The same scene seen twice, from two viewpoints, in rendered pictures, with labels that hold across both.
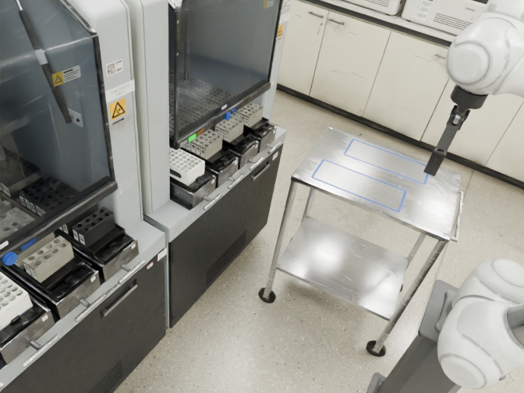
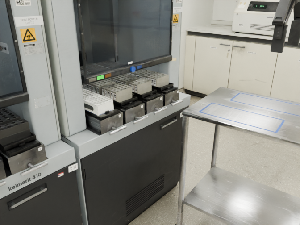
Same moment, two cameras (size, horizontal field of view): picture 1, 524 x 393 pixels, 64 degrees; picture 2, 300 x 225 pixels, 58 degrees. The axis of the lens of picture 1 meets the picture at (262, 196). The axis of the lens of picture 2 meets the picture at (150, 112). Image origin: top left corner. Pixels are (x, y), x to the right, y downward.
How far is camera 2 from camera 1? 0.55 m
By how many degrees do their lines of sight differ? 22
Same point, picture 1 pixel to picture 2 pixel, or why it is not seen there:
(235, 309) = not seen: outside the picture
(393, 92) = (288, 89)
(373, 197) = (252, 123)
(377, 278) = (277, 215)
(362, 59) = (260, 69)
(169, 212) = (83, 136)
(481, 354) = not seen: outside the picture
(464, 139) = not seen: outside the picture
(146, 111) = (56, 45)
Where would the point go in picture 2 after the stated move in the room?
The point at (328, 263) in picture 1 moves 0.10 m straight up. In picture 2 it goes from (230, 200) to (232, 186)
